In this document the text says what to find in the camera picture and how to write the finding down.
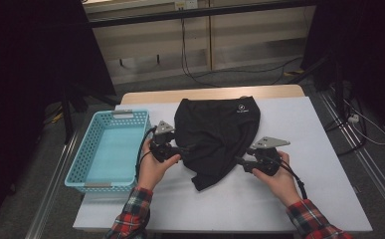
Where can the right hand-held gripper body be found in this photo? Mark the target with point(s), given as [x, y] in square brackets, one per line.
[266, 162]

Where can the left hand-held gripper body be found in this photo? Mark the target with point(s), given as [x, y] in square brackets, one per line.
[163, 149]

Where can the black shorts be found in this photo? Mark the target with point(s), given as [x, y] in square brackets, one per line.
[216, 132]

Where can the light blue plastic basket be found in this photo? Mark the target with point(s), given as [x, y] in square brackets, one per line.
[113, 156]

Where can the person's left hand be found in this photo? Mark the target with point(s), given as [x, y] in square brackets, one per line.
[153, 169]

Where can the person's right hand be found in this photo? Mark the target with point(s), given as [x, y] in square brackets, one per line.
[281, 186]

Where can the wooden table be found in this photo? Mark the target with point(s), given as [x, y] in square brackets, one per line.
[153, 96]

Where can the white plug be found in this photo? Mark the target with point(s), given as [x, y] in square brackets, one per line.
[354, 119]

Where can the black stand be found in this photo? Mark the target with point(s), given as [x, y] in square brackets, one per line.
[68, 122]
[338, 86]

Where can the beige low cabinet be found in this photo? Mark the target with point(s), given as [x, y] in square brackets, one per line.
[246, 40]

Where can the black horizontal bar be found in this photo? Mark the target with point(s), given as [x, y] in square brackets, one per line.
[196, 12]

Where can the black curtain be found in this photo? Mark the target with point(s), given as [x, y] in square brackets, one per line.
[372, 49]
[21, 66]

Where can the metal floor rail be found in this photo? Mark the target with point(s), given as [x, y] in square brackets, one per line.
[52, 189]
[379, 181]

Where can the white wall socket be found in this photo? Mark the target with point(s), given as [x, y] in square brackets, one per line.
[186, 4]

